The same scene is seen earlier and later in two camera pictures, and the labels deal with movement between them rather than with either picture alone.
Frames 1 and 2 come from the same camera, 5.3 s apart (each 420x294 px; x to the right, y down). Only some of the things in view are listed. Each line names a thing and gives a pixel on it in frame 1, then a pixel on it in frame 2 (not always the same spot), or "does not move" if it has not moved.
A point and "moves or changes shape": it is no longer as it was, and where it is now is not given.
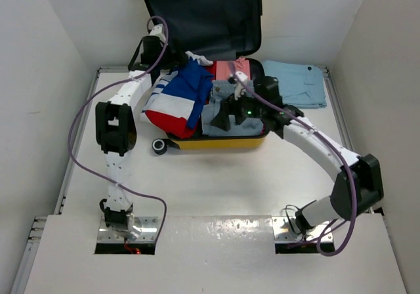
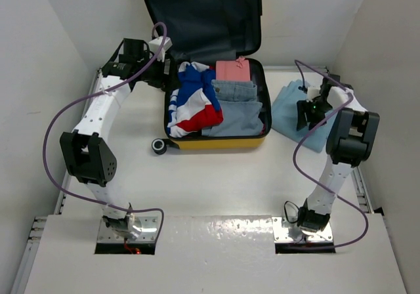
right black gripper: [226, 108] → [301, 106]
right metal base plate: [285, 231] does not move
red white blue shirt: [174, 102] moves or changes shape
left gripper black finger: [179, 56] → [163, 75]
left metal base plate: [147, 225] does not move
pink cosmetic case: [225, 69] does not move
